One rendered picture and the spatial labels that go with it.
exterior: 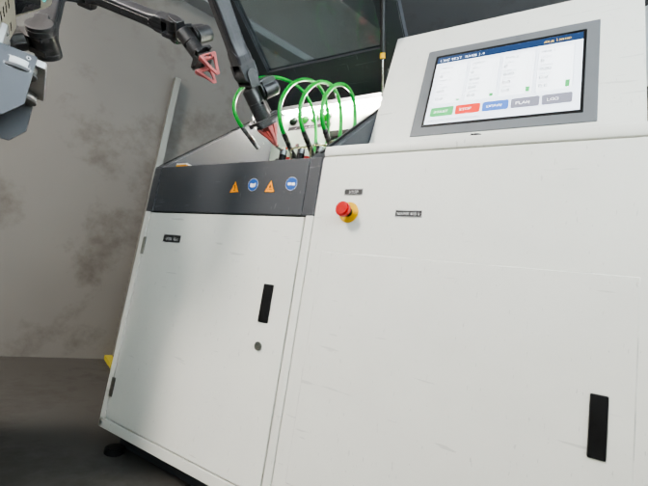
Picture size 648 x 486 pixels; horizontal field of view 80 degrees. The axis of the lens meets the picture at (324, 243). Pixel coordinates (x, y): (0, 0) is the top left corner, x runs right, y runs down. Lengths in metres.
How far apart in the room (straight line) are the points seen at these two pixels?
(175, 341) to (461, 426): 0.82
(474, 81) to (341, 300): 0.78
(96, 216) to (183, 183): 1.50
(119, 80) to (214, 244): 2.00
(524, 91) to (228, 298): 1.00
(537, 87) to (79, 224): 2.48
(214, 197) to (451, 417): 0.88
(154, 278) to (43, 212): 1.51
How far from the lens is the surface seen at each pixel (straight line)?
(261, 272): 1.06
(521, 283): 0.82
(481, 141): 0.91
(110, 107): 2.97
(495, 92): 1.28
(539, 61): 1.34
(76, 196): 2.82
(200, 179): 1.32
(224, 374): 1.12
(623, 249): 0.83
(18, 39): 1.58
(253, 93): 1.41
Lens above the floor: 0.59
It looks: 8 degrees up
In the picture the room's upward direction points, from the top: 9 degrees clockwise
